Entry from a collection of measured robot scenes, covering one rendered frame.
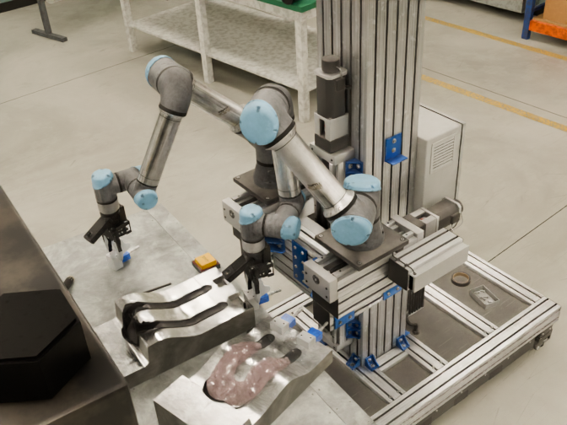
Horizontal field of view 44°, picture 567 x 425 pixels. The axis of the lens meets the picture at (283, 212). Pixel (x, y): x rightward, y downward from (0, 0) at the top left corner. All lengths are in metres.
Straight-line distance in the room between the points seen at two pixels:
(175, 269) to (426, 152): 1.01
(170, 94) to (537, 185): 2.91
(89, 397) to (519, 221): 3.86
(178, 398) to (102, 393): 1.46
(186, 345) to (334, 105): 0.90
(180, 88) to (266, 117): 0.46
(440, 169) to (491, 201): 1.85
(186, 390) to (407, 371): 1.24
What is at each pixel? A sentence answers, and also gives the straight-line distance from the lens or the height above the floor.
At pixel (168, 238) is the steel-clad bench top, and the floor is 0.80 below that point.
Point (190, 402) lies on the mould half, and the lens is 2.06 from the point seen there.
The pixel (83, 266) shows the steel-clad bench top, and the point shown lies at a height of 0.80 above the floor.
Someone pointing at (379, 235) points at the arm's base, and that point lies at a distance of 2.31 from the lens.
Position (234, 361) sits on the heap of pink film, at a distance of 2.15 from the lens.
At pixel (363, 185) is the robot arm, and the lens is 2.20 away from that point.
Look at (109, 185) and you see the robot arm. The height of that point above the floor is 1.17.
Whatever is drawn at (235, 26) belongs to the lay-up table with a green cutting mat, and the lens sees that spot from 6.53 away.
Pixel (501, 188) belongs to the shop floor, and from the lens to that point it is 4.62.
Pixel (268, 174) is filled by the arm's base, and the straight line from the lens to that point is 2.61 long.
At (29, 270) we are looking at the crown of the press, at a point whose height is 2.00.
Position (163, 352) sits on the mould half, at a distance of 2.25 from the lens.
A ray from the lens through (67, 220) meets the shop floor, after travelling 4.57.
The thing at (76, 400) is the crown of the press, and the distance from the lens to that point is 0.62.
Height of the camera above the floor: 2.45
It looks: 35 degrees down
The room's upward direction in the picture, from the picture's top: 4 degrees counter-clockwise
